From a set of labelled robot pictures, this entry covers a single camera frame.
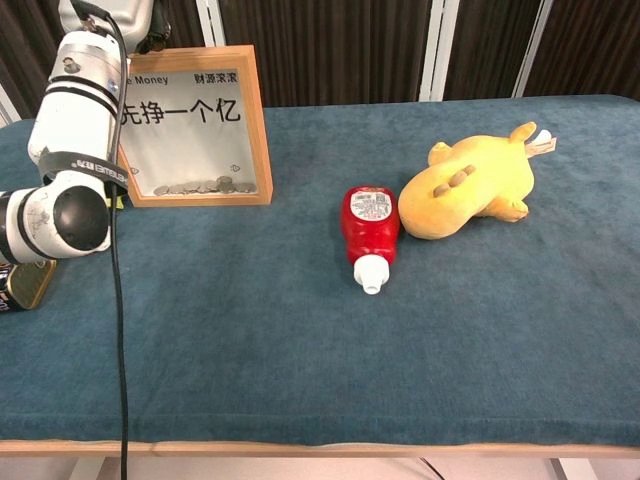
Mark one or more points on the left black grey robot hand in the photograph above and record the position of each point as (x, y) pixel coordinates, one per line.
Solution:
(135, 20)

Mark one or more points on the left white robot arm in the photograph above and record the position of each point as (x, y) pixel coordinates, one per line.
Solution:
(75, 125)

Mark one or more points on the pile of silver coins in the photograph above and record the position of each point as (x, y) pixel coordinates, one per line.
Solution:
(210, 188)

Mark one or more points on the red ketchup squeeze bottle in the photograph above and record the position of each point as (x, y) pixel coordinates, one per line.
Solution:
(370, 225)

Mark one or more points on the blue table cloth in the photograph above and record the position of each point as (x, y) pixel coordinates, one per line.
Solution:
(300, 350)

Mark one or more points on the yellow plush toy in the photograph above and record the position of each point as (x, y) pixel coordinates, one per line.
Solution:
(465, 195)

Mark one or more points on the white paper toy tag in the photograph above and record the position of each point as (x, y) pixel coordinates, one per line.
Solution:
(544, 142)

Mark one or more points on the wooden framed coin box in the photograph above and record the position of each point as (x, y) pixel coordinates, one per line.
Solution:
(252, 125)

